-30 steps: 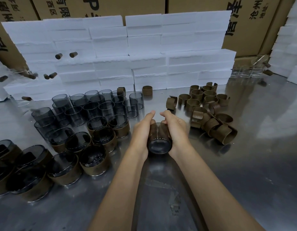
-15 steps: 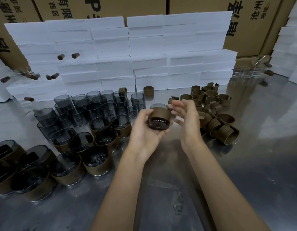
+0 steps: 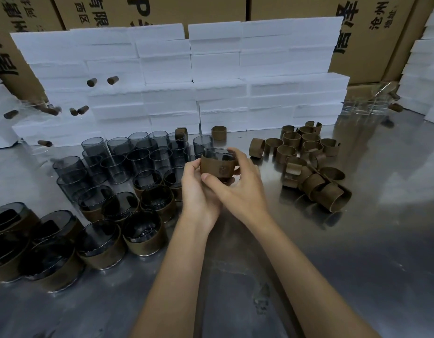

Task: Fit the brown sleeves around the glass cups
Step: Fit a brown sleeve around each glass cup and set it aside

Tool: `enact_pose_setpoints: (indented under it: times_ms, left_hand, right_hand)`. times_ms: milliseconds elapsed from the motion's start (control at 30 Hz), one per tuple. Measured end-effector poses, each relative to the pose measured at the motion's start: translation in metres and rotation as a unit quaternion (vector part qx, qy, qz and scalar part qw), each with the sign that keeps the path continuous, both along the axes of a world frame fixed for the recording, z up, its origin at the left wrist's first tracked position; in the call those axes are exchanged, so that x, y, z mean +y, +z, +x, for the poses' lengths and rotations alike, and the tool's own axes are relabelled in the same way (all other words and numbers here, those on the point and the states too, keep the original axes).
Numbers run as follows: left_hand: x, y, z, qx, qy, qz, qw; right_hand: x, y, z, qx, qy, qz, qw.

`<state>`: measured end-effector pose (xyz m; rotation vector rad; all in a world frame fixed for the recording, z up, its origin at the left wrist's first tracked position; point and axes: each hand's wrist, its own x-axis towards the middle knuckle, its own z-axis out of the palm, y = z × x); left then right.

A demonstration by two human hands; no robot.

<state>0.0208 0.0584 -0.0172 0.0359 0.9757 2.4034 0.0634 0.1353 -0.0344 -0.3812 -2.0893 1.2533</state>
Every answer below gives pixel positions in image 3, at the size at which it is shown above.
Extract brown cardboard carton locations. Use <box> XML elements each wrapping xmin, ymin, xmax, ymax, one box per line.
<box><xmin>0</xmin><ymin>0</ymin><xmax>67</xmax><ymax>100</ymax></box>
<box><xmin>250</xmin><ymin>0</ymin><xmax>419</xmax><ymax>85</ymax></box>
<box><xmin>382</xmin><ymin>0</ymin><xmax>434</xmax><ymax>82</ymax></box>
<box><xmin>52</xmin><ymin>0</ymin><xmax>248</xmax><ymax>40</ymax></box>

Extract group of bare grey glass cups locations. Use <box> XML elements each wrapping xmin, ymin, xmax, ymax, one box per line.
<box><xmin>52</xmin><ymin>130</ymin><xmax>215</xmax><ymax>205</ymax></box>

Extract glass cup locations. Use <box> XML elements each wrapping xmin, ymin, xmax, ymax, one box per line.
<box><xmin>200</xmin><ymin>148</ymin><xmax>238</xmax><ymax>183</ymax></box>

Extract person's right hand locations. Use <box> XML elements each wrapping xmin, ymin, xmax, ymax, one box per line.
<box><xmin>201</xmin><ymin>148</ymin><xmax>271</xmax><ymax>228</ymax></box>

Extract person's left hand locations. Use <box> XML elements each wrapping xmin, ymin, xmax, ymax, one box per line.
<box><xmin>178</xmin><ymin>159</ymin><xmax>223</xmax><ymax>235</ymax></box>

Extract clear mugs with brown handles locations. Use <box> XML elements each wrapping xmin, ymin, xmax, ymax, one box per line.
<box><xmin>341</xmin><ymin>81</ymin><xmax>405</xmax><ymax>119</ymax></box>
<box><xmin>3</xmin><ymin>76</ymin><xmax>120</xmax><ymax>149</ymax></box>

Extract pile of brown paper sleeves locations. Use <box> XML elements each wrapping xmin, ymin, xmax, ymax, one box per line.
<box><xmin>249</xmin><ymin>121</ymin><xmax>353</xmax><ymax>214</ymax></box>

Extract stack of white foam boxes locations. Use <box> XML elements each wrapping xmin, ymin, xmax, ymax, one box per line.
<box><xmin>0</xmin><ymin>69</ymin><xmax>21</xmax><ymax>150</ymax></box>
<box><xmin>396</xmin><ymin>0</ymin><xmax>434</xmax><ymax>128</ymax></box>

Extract group of sleeved grey cups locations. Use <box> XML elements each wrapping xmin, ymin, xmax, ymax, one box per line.
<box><xmin>0</xmin><ymin>167</ymin><xmax>184</xmax><ymax>293</ymax></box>

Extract person's left forearm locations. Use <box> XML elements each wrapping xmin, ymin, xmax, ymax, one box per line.
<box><xmin>130</xmin><ymin>216</ymin><xmax>236</xmax><ymax>338</ymax></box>

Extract person's right forearm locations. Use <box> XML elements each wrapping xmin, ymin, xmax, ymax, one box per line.
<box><xmin>242</xmin><ymin>207</ymin><xmax>376</xmax><ymax>338</ymax></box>

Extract wall of white foam boxes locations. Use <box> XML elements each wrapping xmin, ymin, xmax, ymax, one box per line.
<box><xmin>10</xmin><ymin>16</ymin><xmax>351</xmax><ymax>147</ymax></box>

